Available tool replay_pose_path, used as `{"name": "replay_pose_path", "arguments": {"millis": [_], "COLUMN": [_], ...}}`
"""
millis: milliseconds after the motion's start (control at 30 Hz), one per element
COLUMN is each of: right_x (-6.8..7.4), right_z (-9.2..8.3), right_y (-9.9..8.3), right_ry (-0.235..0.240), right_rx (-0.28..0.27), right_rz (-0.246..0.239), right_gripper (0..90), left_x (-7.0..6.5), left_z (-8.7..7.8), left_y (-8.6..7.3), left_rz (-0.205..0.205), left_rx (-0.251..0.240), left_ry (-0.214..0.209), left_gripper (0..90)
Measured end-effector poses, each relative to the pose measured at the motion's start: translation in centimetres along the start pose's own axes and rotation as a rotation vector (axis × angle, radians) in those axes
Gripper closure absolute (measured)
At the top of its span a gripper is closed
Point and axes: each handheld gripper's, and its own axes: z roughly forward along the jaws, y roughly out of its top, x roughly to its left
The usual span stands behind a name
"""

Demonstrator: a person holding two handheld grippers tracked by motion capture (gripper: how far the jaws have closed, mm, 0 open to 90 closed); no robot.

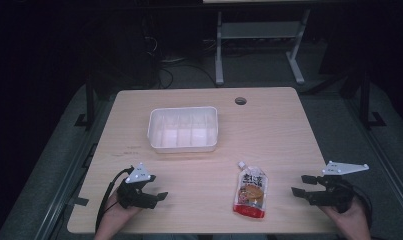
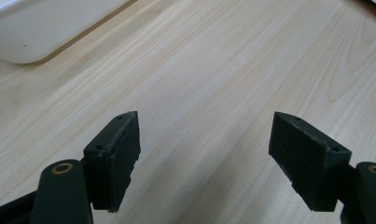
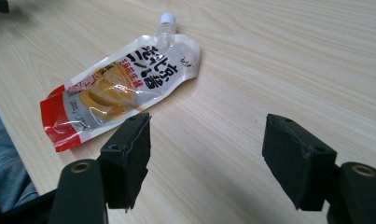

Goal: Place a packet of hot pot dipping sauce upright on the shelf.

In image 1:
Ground white plastic container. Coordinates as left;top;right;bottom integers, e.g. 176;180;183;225
146;106;220;154

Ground black metal stand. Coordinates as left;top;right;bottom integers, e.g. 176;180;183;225
73;81;97;132
358;68;388;132

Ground black floor cables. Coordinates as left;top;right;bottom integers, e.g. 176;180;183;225
140;31;217;90

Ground black table edge clip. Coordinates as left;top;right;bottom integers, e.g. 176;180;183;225
68;196;90;207

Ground red and white snack pouch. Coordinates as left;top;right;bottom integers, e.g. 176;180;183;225
232;160;270;220

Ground person's right hand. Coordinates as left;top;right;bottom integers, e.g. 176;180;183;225
318;197;372;236

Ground white metal desk frame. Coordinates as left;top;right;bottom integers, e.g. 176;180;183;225
214;9;312;86

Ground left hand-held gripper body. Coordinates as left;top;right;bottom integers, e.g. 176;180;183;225
116;162;157;211

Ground person's left hand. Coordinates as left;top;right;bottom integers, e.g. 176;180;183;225
101;191;142;232

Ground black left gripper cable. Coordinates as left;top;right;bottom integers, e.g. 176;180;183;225
94;166;135;232

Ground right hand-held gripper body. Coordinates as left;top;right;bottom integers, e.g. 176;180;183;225
307;160;370;214

